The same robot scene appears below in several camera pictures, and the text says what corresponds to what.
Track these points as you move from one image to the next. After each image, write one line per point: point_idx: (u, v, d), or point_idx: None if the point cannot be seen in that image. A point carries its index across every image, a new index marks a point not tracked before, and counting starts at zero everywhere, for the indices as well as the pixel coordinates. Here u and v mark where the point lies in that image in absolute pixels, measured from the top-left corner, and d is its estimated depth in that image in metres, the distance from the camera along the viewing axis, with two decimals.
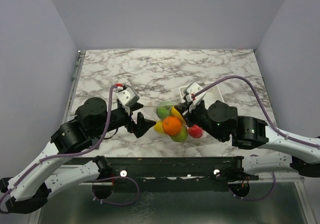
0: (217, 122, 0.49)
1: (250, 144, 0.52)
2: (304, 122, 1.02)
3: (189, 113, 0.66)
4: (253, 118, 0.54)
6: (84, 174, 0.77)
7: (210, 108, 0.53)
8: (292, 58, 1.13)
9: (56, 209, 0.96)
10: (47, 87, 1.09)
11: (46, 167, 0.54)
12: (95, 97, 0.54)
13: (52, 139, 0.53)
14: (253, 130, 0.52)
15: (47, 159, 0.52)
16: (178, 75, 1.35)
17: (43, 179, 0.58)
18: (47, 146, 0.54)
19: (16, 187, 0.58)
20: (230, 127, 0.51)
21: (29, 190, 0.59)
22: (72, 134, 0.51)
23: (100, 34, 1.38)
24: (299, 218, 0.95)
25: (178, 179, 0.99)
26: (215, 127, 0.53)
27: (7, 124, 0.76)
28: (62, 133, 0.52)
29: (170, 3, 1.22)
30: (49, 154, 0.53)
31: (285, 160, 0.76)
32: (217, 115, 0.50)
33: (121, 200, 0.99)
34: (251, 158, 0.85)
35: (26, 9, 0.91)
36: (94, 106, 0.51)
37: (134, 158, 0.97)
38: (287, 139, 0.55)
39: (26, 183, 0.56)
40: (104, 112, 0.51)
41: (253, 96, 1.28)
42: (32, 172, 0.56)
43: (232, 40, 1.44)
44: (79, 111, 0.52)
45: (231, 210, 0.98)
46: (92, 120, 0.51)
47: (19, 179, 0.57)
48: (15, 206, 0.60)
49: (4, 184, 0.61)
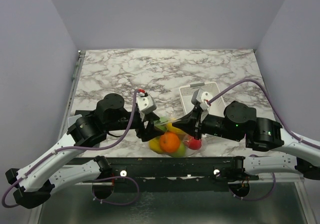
0: (235, 123, 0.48)
1: (265, 146, 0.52)
2: (304, 122, 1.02)
3: (200, 124, 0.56)
4: (268, 120, 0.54)
6: (86, 172, 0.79)
7: (228, 109, 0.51)
8: (292, 58, 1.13)
9: (56, 209, 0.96)
10: (47, 87, 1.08)
11: (61, 157, 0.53)
12: (114, 93, 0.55)
13: (69, 130, 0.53)
14: (269, 132, 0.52)
15: (63, 149, 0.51)
16: (178, 75, 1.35)
17: (55, 170, 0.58)
18: (63, 137, 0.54)
19: (26, 178, 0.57)
20: (246, 129, 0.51)
21: (39, 181, 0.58)
22: (89, 128, 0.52)
23: (100, 34, 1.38)
24: (299, 218, 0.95)
25: (178, 179, 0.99)
26: (232, 128, 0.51)
27: (7, 123, 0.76)
28: (80, 126, 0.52)
29: (170, 3, 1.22)
30: (66, 145, 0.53)
31: (289, 162, 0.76)
32: (237, 116, 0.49)
33: (122, 200, 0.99)
34: (254, 158, 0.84)
35: (26, 10, 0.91)
36: (113, 101, 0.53)
37: (134, 158, 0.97)
38: (301, 143, 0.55)
39: (38, 173, 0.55)
40: (122, 108, 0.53)
41: (253, 96, 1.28)
42: (46, 162, 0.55)
43: (232, 40, 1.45)
44: (98, 104, 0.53)
45: (231, 210, 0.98)
46: (110, 114, 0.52)
47: (30, 169, 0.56)
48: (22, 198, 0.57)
49: (12, 175, 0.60)
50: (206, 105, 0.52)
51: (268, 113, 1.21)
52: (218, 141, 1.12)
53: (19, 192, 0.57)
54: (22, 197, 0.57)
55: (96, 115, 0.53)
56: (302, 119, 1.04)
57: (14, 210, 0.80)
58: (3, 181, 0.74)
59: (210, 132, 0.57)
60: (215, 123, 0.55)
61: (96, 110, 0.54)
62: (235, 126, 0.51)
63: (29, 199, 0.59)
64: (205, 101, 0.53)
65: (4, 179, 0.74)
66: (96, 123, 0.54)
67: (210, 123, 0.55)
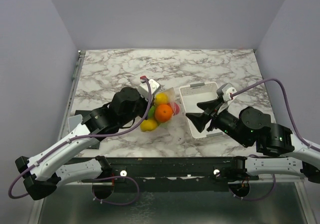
0: (251, 128, 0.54)
1: (277, 151, 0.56)
2: (303, 123, 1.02)
3: (216, 115, 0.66)
4: (278, 125, 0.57)
6: (88, 169, 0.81)
7: (244, 114, 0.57)
8: (292, 59, 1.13)
9: (56, 209, 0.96)
10: (47, 87, 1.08)
11: (75, 146, 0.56)
12: (129, 87, 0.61)
13: (84, 121, 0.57)
14: (280, 138, 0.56)
15: (80, 137, 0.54)
16: (178, 75, 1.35)
17: (66, 160, 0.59)
18: (77, 127, 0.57)
19: (37, 166, 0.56)
20: (259, 134, 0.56)
21: (50, 170, 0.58)
22: (103, 119, 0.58)
23: (100, 34, 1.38)
24: (299, 218, 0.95)
25: (178, 179, 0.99)
26: (246, 133, 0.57)
27: (7, 124, 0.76)
28: (95, 117, 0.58)
29: (171, 3, 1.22)
30: (80, 134, 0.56)
31: (294, 165, 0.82)
32: (252, 122, 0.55)
33: (122, 200, 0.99)
34: (256, 159, 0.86)
35: (26, 11, 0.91)
36: (130, 94, 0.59)
37: (134, 158, 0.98)
38: (310, 148, 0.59)
39: (51, 161, 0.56)
40: (137, 100, 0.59)
41: (253, 96, 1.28)
42: (59, 150, 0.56)
43: (232, 40, 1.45)
44: (115, 96, 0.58)
45: (232, 210, 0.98)
46: (126, 106, 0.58)
47: (43, 157, 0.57)
48: (31, 187, 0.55)
49: (23, 163, 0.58)
50: (229, 97, 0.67)
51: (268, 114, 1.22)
52: (218, 141, 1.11)
53: (30, 180, 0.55)
54: (32, 186, 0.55)
55: (112, 107, 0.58)
56: (301, 119, 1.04)
57: (14, 211, 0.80)
58: (3, 182, 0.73)
59: (221, 127, 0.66)
60: (229, 122, 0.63)
61: (111, 102, 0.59)
62: (249, 132, 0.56)
63: (38, 188, 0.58)
64: (228, 94, 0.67)
65: (4, 179, 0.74)
66: (110, 115, 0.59)
67: (225, 119, 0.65)
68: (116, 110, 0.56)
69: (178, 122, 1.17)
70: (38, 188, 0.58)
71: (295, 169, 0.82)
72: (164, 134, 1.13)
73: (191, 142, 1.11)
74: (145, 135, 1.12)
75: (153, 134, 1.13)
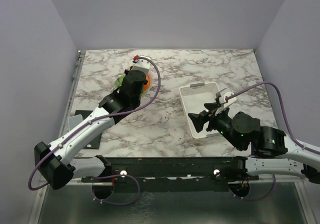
0: (241, 133, 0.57)
1: (270, 154, 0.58)
2: (303, 123, 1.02)
3: (214, 116, 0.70)
4: (272, 129, 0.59)
6: (94, 164, 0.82)
7: (234, 119, 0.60)
8: (292, 59, 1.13)
9: (56, 209, 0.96)
10: (47, 87, 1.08)
11: (97, 126, 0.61)
12: (135, 70, 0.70)
13: (101, 105, 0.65)
14: (273, 141, 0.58)
15: (103, 116, 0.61)
16: (178, 75, 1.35)
17: (84, 144, 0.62)
18: (95, 111, 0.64)
19: (61, 148, 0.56)
20: (252, 138, 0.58)
21: (72, 153, 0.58)
22: (117, 103, 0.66)
23: (100, 34, 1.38)
24: (299, 218, 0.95)
25: (178, 179, 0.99)
26: (239, 137, 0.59)
27: (7, 124, 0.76)
28: (110, 101, 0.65)
29: (171, 4, 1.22)
30: (99, 115, 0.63)
31: (295, 166, 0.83)
32: (242, 127, 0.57)
33: (122, 200, 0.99)
34: (257, 160, 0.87)
35: (26, 12, 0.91)
36: (137, 76, 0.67)
37: (134, 158, 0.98)
38: (304, 150, 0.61)
39: (75, 141, 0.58)
40: (144, 80, 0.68)
41: (253, 96, 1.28)
42: (81, 131, 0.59)
43: (232, 40, 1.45)
44: (125, 79, 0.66)
45: (232, 210, 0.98)
46: (136, 88, 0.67)
47: (66, 138, 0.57)
48: (58, 168, 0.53)
49: (44, 147, 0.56)
50: (224, 100, 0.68)
51: (268, 114, 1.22)
52: (218, 141, 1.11)
53: (57, 161, 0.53)
54: (59, 166, 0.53)
55: (123, 91, 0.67)
56: (301, 119, 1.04)
57: (14, 211, 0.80)
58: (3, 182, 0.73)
59: (218, 129, 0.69)
60: (225, 123, 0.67)
61: (122, 86, 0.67)
62: (240, 136, 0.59)
63: (63, 173, 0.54)
64: (225, 97, 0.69)
65: (4, 179, 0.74)
66: (121, 99, 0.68)
67: (223, 121, 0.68)
68: (128, 92, 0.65)
69: (178, 122, 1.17)
70: (64, 172, 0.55)
71: (296, 169, 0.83)
72: (164, 134, 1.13)
73: (191, 142, 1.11)
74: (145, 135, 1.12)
75: (153, 134, 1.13)
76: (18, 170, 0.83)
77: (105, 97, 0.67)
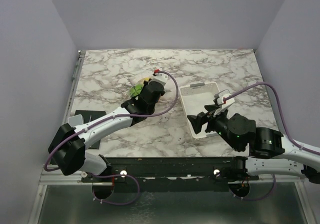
0: (236, 134, 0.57)
1: (267, 154, 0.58)
2: (303, 122, 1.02)
3: (212, 116, 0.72)
4: (269, 129, 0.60)
6: (98, 160, 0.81)
7: (230, 121, 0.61)
8: (292, 58, 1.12)
9: (56, 208, 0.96)
10: (47, 87, 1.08)
11: (118, 122, 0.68)
12: (154, 82, 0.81)
13: (123, 105, 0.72)
14: (270, 141, 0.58)
15: (125, 114, 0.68)
16: (178, 75, 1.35)
17: (102, 135, 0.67)
18: (118, 109, 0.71)
19: (85, 132, 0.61)
20: (248, 139, 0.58)
21: (92, 140, 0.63)
22: (136, 108, 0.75)
23: (100, 34, 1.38)
24: (299, 218, 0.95)
25: (178, 179, 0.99)
26: (235, 139, 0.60)
27: (7, 124, 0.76)
28: (131, 105, 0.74)
29: (171, 3, 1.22)
30: (121, 112, 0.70)
31: (295, 166, 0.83)
32: (237, 128, 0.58)
33: (122, 200, 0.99)
34: (257, 160, 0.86)
35: (26, 11, 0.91)
36: (156, 87, 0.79)
37: (134, 158, 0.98)
38: (302, 150, 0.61)
39: (99, 129, 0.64)
40: (161, 92, 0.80)
41: (253, 96, 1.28)
42: (106, 122, 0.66)
43: (232, 40, 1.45)
44: (145, 89, 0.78)
45: (232, 210, 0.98)
46: (153, 97, 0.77)
47: (91, 125, 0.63)
48: (80, 149, 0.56)
49: (70, 127, 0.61)
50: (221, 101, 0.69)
51: (268, 114, 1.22)
52: (218, 141, 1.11)
53: (80, 142, 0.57)
54: (81, 147, 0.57)
55: (142, 98, 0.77)
56: (301, 119, 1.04)
57: (14, 211, 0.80)
58: (4, 181, 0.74)
59: (217, 130, 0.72)
60: (224, 125, 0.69)
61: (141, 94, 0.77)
62: (236, 138, 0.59)
63: (80, 154, 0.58)
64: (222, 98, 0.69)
65: (4, 179, 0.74)
66: (139, 105, 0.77)
67: (221, 122, 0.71)
68: (147, 100, 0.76)
69: (178, 122, 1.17)
70: (82, 153, 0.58)
71: (296, 169, 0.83)
72: (164, 134, 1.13)
73: (191, 142, 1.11)
74: (145, 135, 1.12)
75: (153, 134, 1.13)
76: (18, 169, 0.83)
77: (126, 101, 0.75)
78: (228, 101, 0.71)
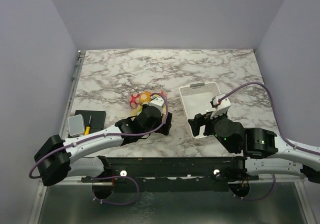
0: (224, 136, 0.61)
1: (260, 154, 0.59)
2: (303, 122, 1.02)
3: (210, 119, 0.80)
4: (262, 130, 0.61)
6: (93, 166, 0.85)
7: (217, 125, 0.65)
8: (292, 58, 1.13)
9: (56, 209, 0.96)
10: (47, 87, 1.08)
11: (108, 141, 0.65)
12: (154, 106, 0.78)
13: (117, 123, 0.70)
14: (263, 141, 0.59)
15: (117, 134, 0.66)
16: (178, 75, 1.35)
17: (91, 151, 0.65)
18: (112, 126, 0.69)
19: (73, 146, 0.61)
20: (236, 140, 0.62)
21: (80, 155, 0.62)
22: (130, 128, 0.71)
23: (100, 34, 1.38)
24: (299, 218, 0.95)
25: (178, 179, 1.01)
26: (225, 141, 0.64)
27: (7, 123, 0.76)
28: (126, 124, 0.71)
29: (170, 3, 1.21)
30: (113, 131, 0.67)
31: (294, 165, 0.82)
32: (224, 131, 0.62)
33: (122, 200, 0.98)
34: (256, 159, 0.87)
35: (26, 11, 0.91)
36: (154, 111, 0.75)
37: (134, 158, 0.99)
38: (296, 149, 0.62)
39: (87, 146, 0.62)
40: (159, 117, 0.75)
41: (253, 96, 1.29)
42: (95, 139, 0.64)
43: (232, 40, 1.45)
44: (143, 112, 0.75)
45: (232, 210, 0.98)
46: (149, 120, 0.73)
47: (80, 140, 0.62)
48: (64, 164, 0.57)
49: (60, 140, 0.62)
50: (216, 101, 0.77)
51: (268, 114, 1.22)
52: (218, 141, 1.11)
53: (66, 157, 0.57)
54: (65, 162, 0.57)
55: (137, 119, 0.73)
56: (301, 119, 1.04)
57: (14, 210, 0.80)
58: (4, 181, 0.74)
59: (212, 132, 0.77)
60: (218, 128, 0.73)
61: (138, 115, 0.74)
62: (225, 139, 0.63)
63: (64, 168, 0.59)
64: (217, 99, 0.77)
65: (5, 179, 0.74)
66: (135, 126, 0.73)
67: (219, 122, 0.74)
68: (142, 122, 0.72)
69: (178, 122, 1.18)
70: (66, 167, 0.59)
71: (295, 169, 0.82)
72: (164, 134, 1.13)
73: (191, 142, 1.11)
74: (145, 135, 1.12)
75: (153, 134, 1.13)
76: (18, 169, 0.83)
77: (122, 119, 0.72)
78: (224, 102, 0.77)
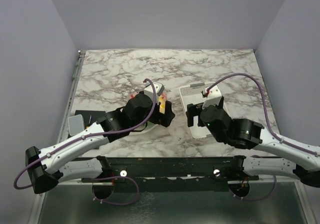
0: (207, 121, 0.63)
1: (244, 144, 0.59)
2: (303, 122, 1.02)
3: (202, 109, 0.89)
4: (250, 121, 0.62)
6: (89, 168, 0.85)
7: (203, 112, 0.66)
8: (292, 58, 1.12)
9: (56, 209, 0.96)
10: (47, 87, 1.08)
11: (88, 143, 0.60)
12: (144, 94, 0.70)
13: (99, 121, 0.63)
14: (248, 131, 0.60)
15: (96, 134, 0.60)
16: (178, 75, 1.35)
17: (74, 157, 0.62)
18: (92, 125, 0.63)
19: (48, 157, 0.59)
20: (220, 127, 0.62)
21: (59, 164, 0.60)
22: (116, 122, 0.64)
23: (100, 34, 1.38)
24: (299, 218, 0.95)
25: (178, 179, 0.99)
26: (210, 127, 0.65)
27: (7, 123, 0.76)
28: (110, 119, 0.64)
29: (170, 3, 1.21)
30: (94, 131, 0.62)
31: (288, 166, 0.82)
32: (207, 116, 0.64)
33: (122, 200, 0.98)
34: (254, 158, 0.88)
35: (25, 11, 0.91)
36: (143, 101, 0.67)
37: (134, 158, 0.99)
38: (282, 143, 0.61)
39: (63, 154, 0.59)
40: (149, 107, 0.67)
41: (253, 96, 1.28)
42: (72, 145, 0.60)
43: (232, 40, 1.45)
44: (130, 101, 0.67)
45: (232, 210, 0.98)
46: (139, 112, 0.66)
47: (56, 148, 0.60)
48: (40, 177, 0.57)
49: (34, 152, 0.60)
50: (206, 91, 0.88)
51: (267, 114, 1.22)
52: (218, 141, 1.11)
53: (41, 171, 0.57)
54: (42, 176, 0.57)
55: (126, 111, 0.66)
56: (301, 119, 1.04)
57: (14, 210, 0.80)
58: (4, 181, 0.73)
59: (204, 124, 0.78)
60: None
61: (125, 106, 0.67)
62: (209, 125, 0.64)
63: (45, 179, 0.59)
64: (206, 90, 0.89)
65: (4, 179, 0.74)
66: (122, 118, 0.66)
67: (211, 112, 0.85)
68: (129, 114, 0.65)
69: (178, 122, 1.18)
70: (47, 179, 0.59)
71: (288, 169, 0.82)
72: (164, 134, 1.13)
73: (191, 142, 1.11)
74: (145, 135, 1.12)
75: (153, 134, 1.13)
76: (18, 169, 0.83)
77: (106, 113, 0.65)
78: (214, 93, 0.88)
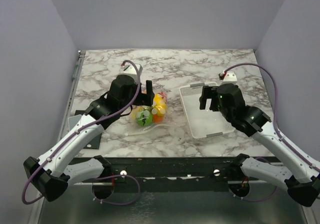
0: (220, 94, 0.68)
1: (244, 126, 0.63)
2: (303, 122, 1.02)
3: None
4: (260, 111, 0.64)
6: (91, 167, 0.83)
7: (221, 86, 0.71)
8: (292, 58, 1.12)
9: (56, 209, 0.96)
10: (47, 87, 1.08)
11: (84, 135, 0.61)
12: (124, 74, 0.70)
13: (87, 112, 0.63)
14: (253, 117, 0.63)
15: (90, 123, 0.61)
16: (178, 75, 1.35)
17: (75, 154, 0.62)
18: (82, 118, 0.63)
19: (49, 162, 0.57)
20: (229, 104, 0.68)
21: (63, 164, 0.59)
22: (104, 108, 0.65)
23: (100, 34, 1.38)
24: (299, 218, 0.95)
25: (178, 179, 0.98)
26: (222, 102, 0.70)
27: (7, 124, 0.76)
28: (97, 106, 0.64)
29: (170, 4, 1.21)
30: (87, 123, 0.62)
31: (283, 175, 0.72)
32: (223, 90, 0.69)
33: (121, 200, 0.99)
34: (255, 161, 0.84)
35: (25, 11, 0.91)
36: (125, 80, 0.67)
37: (134, 158, 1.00)
38: (281, 141, 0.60)
39: (64, 154, 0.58)
40: (133, 85, 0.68)
41: (253, 96, 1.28)
42: (70, 142, 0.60)
43: (232, 40, 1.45)
44: (112, 83, 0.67)
45: (232, 210, 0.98)
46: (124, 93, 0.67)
47: (55, 151, 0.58)
48: (49, 182, 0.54)
49: (33, 161, 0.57)
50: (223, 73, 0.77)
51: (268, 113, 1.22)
52: (218, 141, 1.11)
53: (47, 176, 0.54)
54: (50, 181, 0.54)
55: (110, 95, 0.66)
56: (301, 119, 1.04)
57: (14, 210, 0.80)
58: (4, 181, 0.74)
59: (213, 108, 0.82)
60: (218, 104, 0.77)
61: (109, 90, 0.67)
62: (222, 98, 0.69)
63: (56, 184, 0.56)
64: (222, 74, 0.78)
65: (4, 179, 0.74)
66: (109, 103, 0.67)
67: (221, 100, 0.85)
68: (116, 96, 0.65)
69: (178, 122, 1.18)
70: (57, 182, 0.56)
71: (282, 178, 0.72)
72: (164, 134, 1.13)
73: (191, 142, 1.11)
74: (145, 135, 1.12)
75: (153, 134, 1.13)
76: (18, 169, 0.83)
77: (92, 102, 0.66)
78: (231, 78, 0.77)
